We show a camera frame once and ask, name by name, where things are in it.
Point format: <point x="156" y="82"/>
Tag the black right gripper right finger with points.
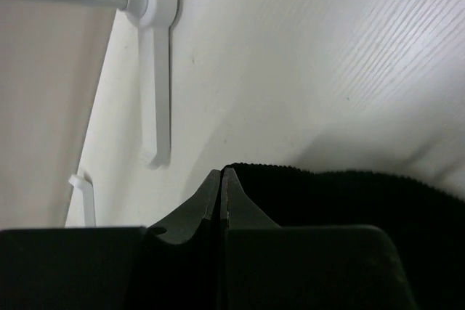
<point x="329" y="267"/>

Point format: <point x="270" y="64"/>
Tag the black trousers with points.
<point x="292" y="197"/>

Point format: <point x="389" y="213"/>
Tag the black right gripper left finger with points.
<point x="184" y="249"/>

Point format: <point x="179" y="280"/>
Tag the white clothes rack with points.
<point x="42" y="115"/>

